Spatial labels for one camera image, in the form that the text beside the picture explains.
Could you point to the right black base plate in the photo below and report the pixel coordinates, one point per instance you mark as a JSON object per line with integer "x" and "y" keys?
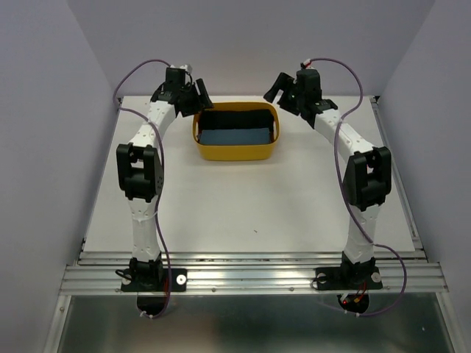
{"x": 333, "y": 278}

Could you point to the aluminium front rail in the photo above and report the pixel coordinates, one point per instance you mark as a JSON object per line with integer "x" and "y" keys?
{"x": 250, "y": 273}

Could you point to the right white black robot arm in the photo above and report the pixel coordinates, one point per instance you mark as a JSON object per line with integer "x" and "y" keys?
{"x": 365, "y": 182}

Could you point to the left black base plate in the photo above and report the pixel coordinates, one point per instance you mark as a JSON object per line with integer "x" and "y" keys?
{"x": 143, "y": 283}

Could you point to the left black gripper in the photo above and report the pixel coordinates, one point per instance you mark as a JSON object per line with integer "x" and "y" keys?
{"x": 204, "y": 103}

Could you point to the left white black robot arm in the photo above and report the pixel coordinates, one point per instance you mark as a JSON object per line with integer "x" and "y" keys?
{"x": 140, "y": 167}

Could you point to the grey blue folded t shirt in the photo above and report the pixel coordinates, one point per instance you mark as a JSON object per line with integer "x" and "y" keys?
{"x": 235, "y": 137}

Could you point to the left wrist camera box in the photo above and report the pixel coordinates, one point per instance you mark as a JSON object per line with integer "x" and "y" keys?
{"x": 187, "y": 68}

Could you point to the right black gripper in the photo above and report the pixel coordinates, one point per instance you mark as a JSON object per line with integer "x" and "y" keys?
{"x": 283, "y": 82}

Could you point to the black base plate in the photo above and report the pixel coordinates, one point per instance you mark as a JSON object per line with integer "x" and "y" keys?
{"x": 143, "y": 283}
{"x": 333, "y": 278}

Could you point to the black t shirt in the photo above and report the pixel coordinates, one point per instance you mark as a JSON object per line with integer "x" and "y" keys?
{"x": 229, "y": 119}

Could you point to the right aluminium side rail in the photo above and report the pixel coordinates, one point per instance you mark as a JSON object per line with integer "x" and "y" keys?
{"x": 397, "y": 210}

